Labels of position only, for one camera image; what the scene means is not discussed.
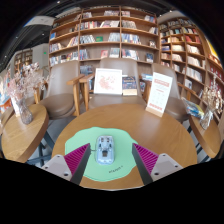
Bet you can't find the stack of blue books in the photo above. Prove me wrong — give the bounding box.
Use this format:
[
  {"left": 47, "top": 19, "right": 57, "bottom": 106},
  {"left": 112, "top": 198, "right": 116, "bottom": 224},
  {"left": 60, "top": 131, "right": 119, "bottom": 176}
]
[{"left": 181, "top": 96, "right": 205, "bottom": 119}]

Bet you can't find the wide wooden bookshelf with books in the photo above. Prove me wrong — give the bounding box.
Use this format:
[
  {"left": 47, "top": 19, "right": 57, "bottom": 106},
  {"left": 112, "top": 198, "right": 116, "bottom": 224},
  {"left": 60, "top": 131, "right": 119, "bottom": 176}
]
[{"left": 48, "top": 5, "right": 160, "bottom": 78}]

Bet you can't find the transparent computer mouse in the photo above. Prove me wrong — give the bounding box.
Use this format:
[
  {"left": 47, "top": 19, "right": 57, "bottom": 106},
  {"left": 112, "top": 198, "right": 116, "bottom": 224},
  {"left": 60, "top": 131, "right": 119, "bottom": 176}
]
[{"left": 94, "top": 134, "right": 116, "bottom": 166}]

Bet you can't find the green blob-shaped mouse pad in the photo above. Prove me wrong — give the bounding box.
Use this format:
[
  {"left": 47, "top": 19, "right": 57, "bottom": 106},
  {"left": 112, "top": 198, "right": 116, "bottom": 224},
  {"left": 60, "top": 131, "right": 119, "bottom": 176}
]
[{"left": 64, "top": 126, "right": 139, "bottom": 183}]

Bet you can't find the round wooden side table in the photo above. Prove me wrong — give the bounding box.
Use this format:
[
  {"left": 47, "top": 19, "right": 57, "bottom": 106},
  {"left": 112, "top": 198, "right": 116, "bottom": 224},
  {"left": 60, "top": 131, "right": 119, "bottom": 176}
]
[
  {"left": 188, "top": 113, "right": 223, "bottom": 163},
  {"left": 0, "top": 103, "right": 50, "bottom": 166}
]

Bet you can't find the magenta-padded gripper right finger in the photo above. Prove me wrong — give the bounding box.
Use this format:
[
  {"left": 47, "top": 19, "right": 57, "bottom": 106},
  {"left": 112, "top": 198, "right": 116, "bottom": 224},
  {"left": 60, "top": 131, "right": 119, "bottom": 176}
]
[{"left": 131, "top": 143, "right": 184, "bottom": 186}]

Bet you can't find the white picture book with red drawing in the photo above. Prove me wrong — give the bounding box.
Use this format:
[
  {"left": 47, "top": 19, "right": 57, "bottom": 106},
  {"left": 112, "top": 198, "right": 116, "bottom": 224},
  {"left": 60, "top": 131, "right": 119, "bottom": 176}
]
[{"left": 93, "top": 67, "right": 123, "bottom": 96}]

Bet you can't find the dark cover book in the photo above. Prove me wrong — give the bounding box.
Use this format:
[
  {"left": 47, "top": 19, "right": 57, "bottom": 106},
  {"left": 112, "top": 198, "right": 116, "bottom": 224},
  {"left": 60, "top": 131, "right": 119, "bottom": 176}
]
[{"left": 121, "top": 75, "right": 138, "bottom": 97}]

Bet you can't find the white hanging ceiling panel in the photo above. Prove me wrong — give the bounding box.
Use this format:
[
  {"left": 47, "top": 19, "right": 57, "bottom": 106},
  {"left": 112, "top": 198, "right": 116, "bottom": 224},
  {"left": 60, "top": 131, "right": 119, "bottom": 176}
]
[{"left": 24, "top": 15, "right": 56, "bottom": 28}]

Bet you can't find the light blue flat book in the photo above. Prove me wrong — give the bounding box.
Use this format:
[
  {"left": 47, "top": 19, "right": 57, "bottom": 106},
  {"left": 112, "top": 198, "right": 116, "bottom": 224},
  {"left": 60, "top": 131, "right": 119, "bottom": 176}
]
[{"left": 140, "top": 73, "right": 154, "bottom": 83}]

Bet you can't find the brown armchair with wooden arms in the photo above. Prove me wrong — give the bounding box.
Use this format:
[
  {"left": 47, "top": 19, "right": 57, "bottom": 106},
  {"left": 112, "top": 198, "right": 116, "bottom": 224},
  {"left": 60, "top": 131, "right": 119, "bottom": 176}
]
[
  {"left": 146, "top": 63, "right": 191, "bottom": 124},
  {"left": 34, "top": 60, "right": 86, "bottom": 121},
  {"left": 79, "top": 57, "right": 151, "bottom": 111}
]

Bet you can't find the small white standing card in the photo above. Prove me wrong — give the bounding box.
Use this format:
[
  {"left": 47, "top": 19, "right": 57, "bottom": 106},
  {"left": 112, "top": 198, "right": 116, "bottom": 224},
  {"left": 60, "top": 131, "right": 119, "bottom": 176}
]
[{"left": 9, "top": 96, "right": 21, "bottom": 118}]

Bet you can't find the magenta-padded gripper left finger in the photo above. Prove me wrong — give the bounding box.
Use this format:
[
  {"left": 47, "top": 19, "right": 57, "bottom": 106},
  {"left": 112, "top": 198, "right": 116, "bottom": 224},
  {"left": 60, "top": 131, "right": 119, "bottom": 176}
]
[{"left": 41, "top": 143, "right": 92, "bottom": 186}]

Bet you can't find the glass vase with pink dried flowers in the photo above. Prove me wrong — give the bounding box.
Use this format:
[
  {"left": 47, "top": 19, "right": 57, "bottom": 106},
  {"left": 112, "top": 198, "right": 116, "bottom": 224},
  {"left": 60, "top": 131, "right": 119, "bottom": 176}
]
[{"left": 6, "top": 62, "right": 51, "bottom": 126}]

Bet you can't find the colourful book display rack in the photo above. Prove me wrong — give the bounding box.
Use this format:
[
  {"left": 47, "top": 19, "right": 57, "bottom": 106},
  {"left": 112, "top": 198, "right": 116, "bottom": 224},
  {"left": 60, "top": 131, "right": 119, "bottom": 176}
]
[{"left": 0, "top": 69, "right": 13, "bottom": 114}]

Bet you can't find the tall angled wooden bookshelf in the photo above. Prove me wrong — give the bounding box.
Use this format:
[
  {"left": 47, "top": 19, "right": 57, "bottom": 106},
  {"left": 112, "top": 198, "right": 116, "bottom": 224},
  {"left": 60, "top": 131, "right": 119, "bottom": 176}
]
[{"left": 158, "top": 16, "right": 224, "bottom": 111}]

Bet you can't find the white sign on wooden base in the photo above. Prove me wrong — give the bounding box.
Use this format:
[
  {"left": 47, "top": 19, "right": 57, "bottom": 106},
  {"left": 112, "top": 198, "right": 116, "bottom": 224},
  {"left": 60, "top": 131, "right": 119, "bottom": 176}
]
[{"left": 145, "top": 71, "right": 174, "bottom": 118}]

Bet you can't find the small distant wooden bookshelf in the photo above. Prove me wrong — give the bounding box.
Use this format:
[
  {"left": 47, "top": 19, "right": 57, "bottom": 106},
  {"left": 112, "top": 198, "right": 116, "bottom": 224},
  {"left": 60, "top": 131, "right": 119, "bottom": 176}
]
[{"left": 13, "top": 48, "right": 34, "bottom": 76}]

